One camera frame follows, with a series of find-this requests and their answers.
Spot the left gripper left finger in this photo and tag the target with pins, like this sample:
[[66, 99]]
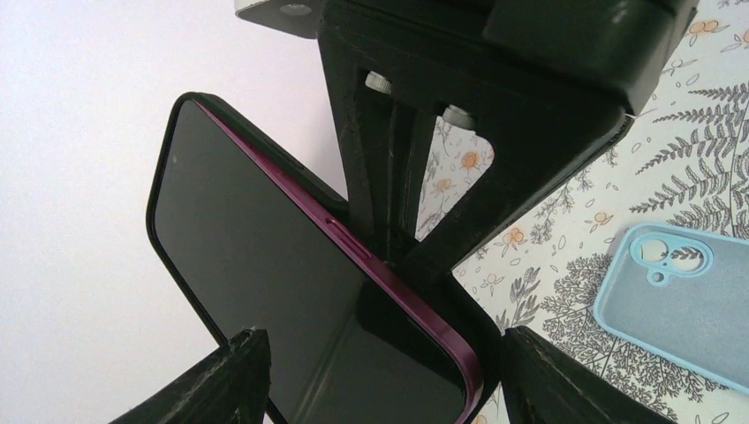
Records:
[[230, 385]]

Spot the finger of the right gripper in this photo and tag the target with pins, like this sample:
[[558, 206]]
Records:
[[377, 175]]

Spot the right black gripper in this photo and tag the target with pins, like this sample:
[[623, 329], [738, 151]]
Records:
[[547, 81]]

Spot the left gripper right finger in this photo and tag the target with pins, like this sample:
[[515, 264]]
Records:
[[541, 384]]

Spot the black phone case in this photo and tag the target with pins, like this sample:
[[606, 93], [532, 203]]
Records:
[[327, 193]]

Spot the black phone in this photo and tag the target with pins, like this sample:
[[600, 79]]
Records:
[[281, 281]]

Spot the light blue phone case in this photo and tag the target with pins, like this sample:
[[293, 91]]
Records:
[[680, 294]]

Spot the floral table mat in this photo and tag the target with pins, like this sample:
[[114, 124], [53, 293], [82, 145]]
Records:
[[684, 162]]

